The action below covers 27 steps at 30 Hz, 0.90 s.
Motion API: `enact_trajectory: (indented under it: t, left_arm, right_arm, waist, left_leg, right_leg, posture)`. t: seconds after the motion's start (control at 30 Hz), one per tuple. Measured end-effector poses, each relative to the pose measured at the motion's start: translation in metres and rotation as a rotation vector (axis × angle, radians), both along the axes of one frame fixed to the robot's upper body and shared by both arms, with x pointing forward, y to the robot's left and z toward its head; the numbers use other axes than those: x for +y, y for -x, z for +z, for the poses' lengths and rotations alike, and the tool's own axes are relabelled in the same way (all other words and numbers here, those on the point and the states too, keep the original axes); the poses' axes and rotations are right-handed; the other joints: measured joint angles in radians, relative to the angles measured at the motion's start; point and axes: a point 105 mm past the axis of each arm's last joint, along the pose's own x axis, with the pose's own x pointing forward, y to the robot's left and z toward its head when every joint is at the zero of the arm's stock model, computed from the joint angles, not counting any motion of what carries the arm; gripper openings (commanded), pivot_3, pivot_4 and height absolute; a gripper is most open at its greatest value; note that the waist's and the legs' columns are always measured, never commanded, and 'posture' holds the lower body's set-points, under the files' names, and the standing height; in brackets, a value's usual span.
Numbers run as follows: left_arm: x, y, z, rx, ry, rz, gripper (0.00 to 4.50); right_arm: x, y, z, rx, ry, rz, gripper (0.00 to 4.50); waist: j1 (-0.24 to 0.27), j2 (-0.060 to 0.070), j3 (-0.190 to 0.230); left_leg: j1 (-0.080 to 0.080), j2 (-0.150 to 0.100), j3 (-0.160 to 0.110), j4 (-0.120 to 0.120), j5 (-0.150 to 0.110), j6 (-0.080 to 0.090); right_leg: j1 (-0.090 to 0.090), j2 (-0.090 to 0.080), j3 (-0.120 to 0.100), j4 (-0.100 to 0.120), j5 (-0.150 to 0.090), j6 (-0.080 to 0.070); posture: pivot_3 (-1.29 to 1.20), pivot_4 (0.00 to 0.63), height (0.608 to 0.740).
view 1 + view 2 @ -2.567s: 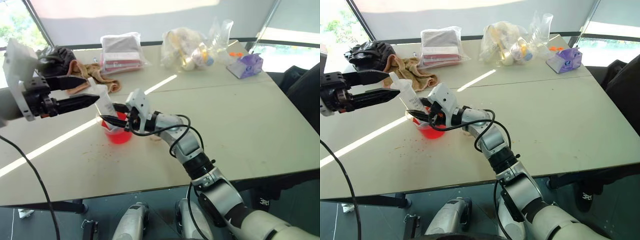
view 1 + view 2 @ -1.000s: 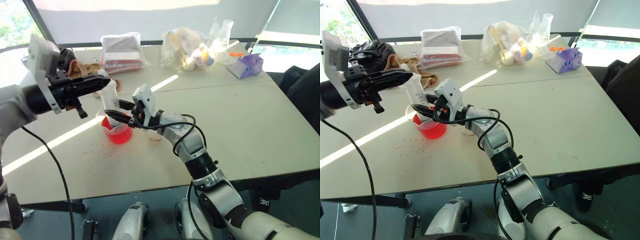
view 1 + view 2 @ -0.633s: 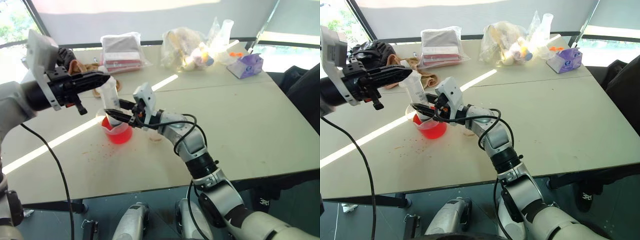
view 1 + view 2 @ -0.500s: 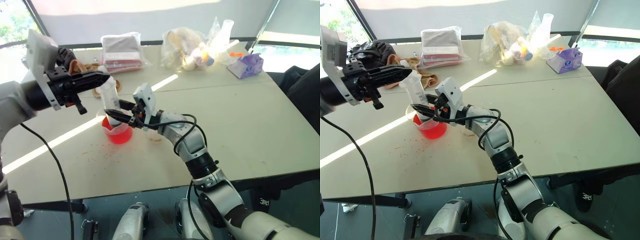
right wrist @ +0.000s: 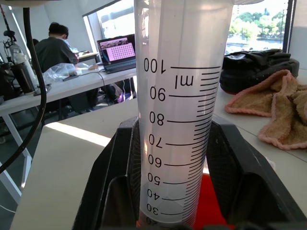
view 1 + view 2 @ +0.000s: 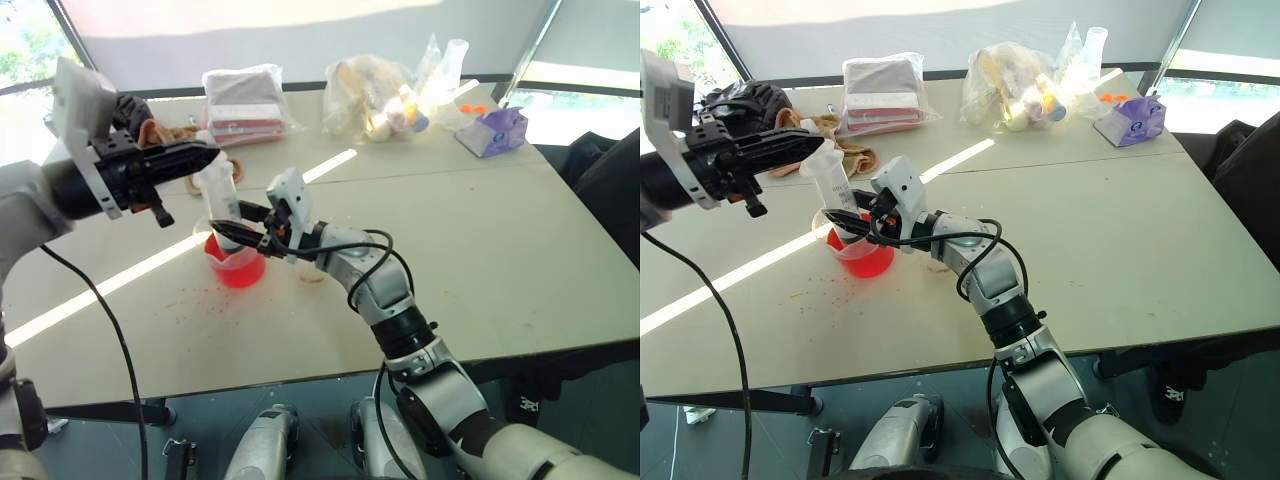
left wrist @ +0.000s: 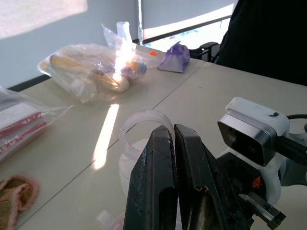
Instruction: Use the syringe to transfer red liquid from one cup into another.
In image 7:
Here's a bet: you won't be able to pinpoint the person in black clothing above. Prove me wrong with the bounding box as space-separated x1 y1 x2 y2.
217 0 307 87

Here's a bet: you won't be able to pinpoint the black office chair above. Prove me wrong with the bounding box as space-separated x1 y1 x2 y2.
189 41 220 64

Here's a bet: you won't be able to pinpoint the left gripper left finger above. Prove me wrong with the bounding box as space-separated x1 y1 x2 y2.
123 124 180 230

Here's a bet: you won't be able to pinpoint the clear zip bag red stripes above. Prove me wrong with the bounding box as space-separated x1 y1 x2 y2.
0 85 73 164

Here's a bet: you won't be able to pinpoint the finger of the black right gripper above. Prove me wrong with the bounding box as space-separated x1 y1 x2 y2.
239 192 287 230

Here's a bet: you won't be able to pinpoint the clear plastic measuring cylinder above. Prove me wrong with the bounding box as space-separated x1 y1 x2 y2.
116 21 133 44

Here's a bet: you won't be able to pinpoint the clear bag of toys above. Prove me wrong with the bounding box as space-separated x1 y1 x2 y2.
37 23 157 105

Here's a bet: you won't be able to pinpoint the pink knitted cloth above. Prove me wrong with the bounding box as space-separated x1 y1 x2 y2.
0 175 40 230

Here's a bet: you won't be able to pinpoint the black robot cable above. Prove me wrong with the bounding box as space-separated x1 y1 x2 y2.
285 114 307 121

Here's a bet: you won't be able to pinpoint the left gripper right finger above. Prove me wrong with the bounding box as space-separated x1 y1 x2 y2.
173 123 250 230

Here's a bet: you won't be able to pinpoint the purple mesh pouch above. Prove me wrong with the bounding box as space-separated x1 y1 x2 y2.
157 41 191 73

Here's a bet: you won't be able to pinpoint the clear plastic cup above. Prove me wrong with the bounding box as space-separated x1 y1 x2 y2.
118 109 178 200

